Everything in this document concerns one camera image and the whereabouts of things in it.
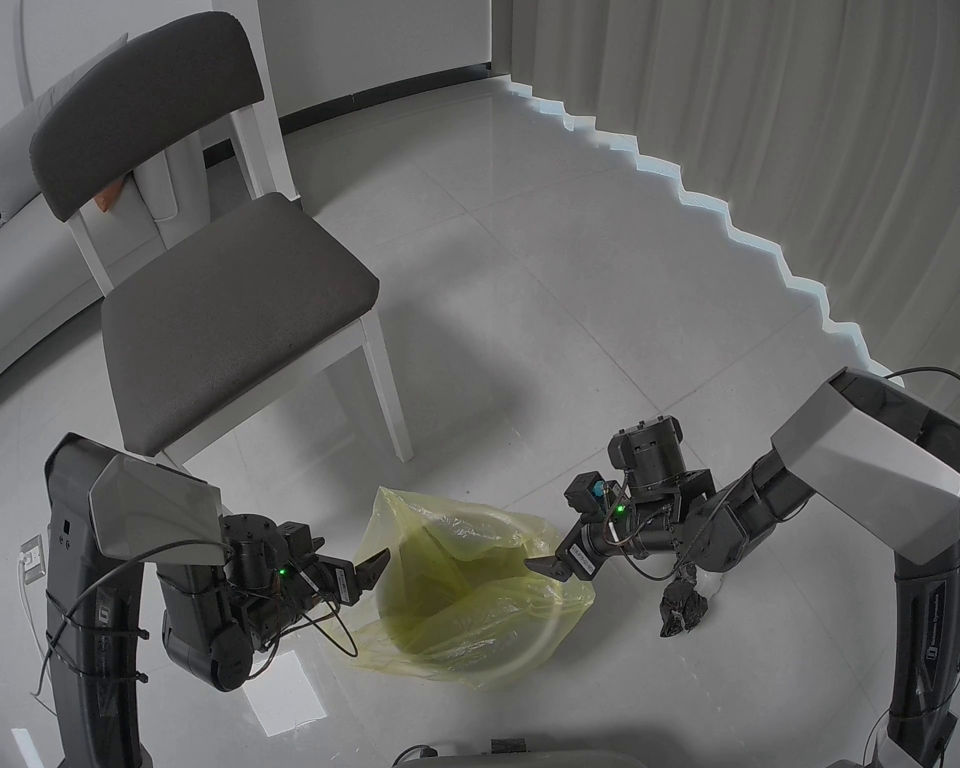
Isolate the yellow plastic bag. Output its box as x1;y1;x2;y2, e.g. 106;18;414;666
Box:
351;486;598;693

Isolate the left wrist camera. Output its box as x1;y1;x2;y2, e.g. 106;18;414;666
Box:
279;519;325;562

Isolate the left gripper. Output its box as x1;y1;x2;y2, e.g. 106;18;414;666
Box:
297;546;394;610

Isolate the pale grey sofa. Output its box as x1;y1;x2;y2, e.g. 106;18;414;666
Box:
0;37;252;376

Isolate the white cable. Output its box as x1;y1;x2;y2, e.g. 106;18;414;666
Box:
18;556;48;654

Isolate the black plastic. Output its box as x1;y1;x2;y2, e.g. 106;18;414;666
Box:
658;566;712;639

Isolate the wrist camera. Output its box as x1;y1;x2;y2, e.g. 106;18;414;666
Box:
564;470;627;520
279;519;325;562

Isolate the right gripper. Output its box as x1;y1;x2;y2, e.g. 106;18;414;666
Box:
523;516;644;585

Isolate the grey cushioned white chair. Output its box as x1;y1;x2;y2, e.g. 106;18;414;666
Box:
28;11;415;463

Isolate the grey cushion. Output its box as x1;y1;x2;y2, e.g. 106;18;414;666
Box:
0;37;129;223

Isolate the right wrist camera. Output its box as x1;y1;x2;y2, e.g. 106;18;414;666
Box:
564;470;627;520

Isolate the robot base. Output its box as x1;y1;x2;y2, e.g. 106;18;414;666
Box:
390;738;624;768

